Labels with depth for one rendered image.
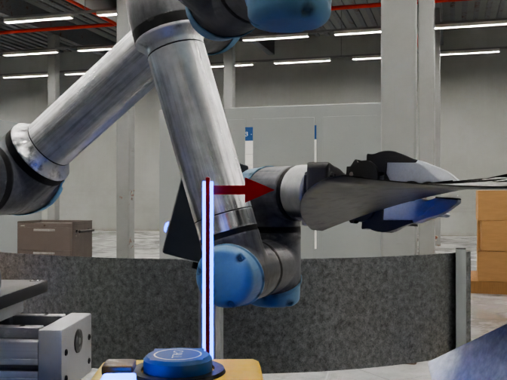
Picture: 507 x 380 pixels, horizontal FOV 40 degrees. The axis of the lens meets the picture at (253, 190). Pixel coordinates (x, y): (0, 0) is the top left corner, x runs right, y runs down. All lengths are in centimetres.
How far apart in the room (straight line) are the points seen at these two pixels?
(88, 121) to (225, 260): 38
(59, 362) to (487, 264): 797
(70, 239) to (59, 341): 635
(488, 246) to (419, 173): 797
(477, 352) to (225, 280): 29
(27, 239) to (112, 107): 652
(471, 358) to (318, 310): 181
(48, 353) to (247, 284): 32
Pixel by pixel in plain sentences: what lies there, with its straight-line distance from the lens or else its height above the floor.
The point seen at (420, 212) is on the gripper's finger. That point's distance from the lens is 77.
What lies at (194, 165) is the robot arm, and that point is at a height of 121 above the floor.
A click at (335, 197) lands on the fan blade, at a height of 117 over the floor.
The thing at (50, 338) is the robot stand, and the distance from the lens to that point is 100.
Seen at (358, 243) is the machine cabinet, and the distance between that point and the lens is 672.
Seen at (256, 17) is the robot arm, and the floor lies 133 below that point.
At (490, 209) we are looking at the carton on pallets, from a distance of 872.
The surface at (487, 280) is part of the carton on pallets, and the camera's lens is 880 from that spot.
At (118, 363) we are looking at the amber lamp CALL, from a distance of 42.
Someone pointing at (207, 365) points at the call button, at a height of 108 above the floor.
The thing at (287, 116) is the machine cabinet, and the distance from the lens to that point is 688.
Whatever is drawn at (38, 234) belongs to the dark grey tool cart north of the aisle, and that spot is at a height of 76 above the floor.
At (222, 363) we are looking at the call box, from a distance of 44.
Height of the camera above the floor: 118
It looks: level
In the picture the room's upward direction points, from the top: straight up
